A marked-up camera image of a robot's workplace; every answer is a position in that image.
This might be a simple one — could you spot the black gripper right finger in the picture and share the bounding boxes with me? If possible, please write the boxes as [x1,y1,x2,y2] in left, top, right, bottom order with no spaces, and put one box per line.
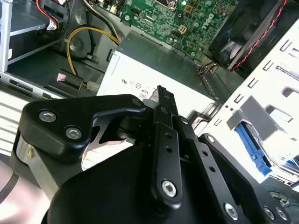
[174,116,292,224]

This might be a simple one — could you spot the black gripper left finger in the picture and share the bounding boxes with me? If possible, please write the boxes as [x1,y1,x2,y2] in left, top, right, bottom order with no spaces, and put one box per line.
[18,85,183,208]

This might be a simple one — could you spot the hard disk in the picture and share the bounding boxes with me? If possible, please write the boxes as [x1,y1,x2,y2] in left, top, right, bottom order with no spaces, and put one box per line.
[235,120,299,185]

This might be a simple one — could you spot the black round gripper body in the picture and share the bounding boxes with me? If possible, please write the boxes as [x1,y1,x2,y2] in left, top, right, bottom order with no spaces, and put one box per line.
[41,114,226,224]

